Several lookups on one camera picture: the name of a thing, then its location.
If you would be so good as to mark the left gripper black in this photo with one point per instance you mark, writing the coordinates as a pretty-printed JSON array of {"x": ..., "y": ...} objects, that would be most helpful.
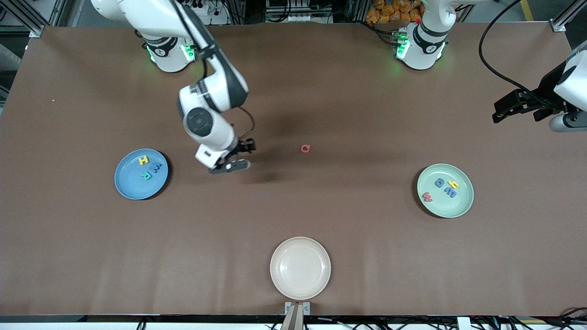
[{"x": 544, "y": 93}]

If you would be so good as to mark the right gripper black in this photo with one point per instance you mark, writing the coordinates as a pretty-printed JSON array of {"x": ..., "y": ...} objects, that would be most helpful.
[{"x": 241, "y": 147}]

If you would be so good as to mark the red uppercase letter Q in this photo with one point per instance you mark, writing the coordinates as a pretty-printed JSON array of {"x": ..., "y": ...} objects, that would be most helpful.
[{"x": 302, "y": 148}]

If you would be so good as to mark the yellow lowercase letter h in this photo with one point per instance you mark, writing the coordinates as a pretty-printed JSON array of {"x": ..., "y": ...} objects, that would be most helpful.
[{"x": 453, "y": 184}]

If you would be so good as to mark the blue uppercase letter W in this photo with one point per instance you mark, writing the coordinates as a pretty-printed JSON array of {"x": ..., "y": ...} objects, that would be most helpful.
[{"x": 156, "y": 168}]

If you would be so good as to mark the blue lowercase letter a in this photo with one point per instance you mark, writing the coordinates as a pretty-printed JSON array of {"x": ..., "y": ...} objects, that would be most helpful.
[{"x": 440, "y": 180}]

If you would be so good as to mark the blue lowercase letter m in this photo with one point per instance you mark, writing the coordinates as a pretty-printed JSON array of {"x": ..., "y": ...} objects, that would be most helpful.
[{"x": 451, "y": 193}]

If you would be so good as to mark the yellow uppercase letter H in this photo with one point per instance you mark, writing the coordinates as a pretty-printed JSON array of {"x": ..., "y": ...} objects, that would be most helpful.
[{"x": 144, "y": 160}]

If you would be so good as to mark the teal uppercase letter R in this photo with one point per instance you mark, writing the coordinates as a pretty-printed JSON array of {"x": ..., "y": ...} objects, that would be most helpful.
[{"x": 147, "y": 176}]

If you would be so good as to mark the red lowercase letter w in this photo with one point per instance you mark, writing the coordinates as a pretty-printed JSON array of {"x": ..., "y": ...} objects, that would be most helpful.
[{"x": 427, "y": 197}]

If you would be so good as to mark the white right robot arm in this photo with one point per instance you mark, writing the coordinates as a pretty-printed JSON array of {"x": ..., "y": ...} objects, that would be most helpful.
[{"x": 137, "y": 11}]

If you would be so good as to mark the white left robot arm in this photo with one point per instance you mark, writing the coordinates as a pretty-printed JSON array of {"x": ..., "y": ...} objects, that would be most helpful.
[{"x": 419, "y": 55}]

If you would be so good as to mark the green plate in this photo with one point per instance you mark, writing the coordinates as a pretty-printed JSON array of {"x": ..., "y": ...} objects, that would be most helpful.
[{"x": 458, "y": 206}]

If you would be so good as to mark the blue plate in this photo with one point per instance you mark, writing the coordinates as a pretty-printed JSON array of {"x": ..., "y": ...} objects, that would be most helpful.
[{"x": 128, "y": 185}]

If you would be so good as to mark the beige plate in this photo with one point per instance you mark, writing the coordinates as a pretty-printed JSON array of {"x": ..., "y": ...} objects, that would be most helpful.
[{"x": 300, "y": 268}]

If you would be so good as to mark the brown table cover sheet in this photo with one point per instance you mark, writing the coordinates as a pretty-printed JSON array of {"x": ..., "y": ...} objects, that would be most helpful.
[{"x": 183, "y": 256}]

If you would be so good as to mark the white power strip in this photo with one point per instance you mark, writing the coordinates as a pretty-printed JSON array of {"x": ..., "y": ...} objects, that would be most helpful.
[
  {"x": 298, "y": 17},
  {"x": 215, "y": 13}
]

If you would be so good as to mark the bag of orange objects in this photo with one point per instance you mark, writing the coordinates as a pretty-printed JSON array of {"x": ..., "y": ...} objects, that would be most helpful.
[{"x": 390, "y": 11}]

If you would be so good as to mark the aluminium frame post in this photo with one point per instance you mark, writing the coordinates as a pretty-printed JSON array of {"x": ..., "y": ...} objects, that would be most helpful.
[
  {"x": 32, "y": 20},
  {"x": 566, "y": 16}
]

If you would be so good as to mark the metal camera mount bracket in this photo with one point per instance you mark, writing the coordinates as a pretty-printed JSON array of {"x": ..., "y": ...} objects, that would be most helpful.
[{"x": 297, "y": 318}]

